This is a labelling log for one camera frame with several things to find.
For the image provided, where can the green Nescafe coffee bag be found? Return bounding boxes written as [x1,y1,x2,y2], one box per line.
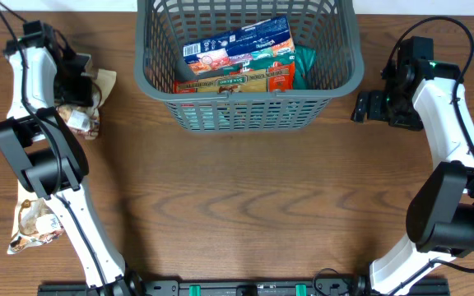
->
[223,45,316,90]

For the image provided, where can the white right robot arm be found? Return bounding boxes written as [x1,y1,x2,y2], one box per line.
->
[351,36,474,295]

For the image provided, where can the beige cookie bag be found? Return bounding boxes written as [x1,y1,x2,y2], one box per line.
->
[56,53,117,140]

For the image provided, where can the grey plastic basket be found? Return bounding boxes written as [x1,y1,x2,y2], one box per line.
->
[134,0,364,132]

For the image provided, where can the Kleenex tissue multipack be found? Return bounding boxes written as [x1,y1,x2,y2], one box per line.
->
[183,16,295,75]

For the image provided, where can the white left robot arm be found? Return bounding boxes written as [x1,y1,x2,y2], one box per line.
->
[0,21,146,295]

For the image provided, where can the red San Remo spaghetti pack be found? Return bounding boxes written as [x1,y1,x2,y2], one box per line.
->
[174,63,295,94]

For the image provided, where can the beige snack bag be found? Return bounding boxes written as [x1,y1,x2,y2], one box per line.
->
[7,183,64,255]

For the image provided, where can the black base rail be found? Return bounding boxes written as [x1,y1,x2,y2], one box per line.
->
[37,277,451,296]

